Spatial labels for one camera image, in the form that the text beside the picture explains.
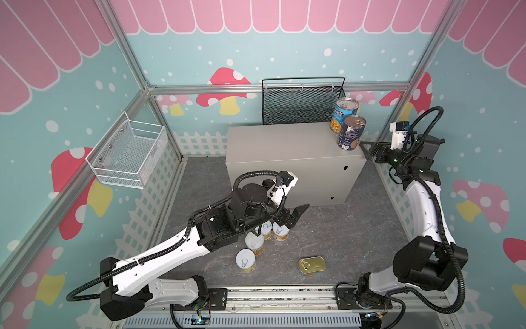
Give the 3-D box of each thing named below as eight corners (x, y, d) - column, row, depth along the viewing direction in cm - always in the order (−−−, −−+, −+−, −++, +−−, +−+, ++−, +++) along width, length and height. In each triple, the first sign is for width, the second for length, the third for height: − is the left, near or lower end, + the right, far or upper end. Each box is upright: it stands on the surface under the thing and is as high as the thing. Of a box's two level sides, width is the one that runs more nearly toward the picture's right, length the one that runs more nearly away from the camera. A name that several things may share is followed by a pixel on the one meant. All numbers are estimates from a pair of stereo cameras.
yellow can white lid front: (236, 273, 82) (234, 268, 77) (238, 253, 87) (236, 248, 82) (255, 273, 82) (254, 268, 77) (256, 253, 87) (255, 248, 82)
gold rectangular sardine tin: (300, 274, 81) (301, 271, 78) (298, 260, 85) (300, 256, 81) (324, 274, 81) (327, 271, 78) (322, 260, 85) (324, 256, 81)
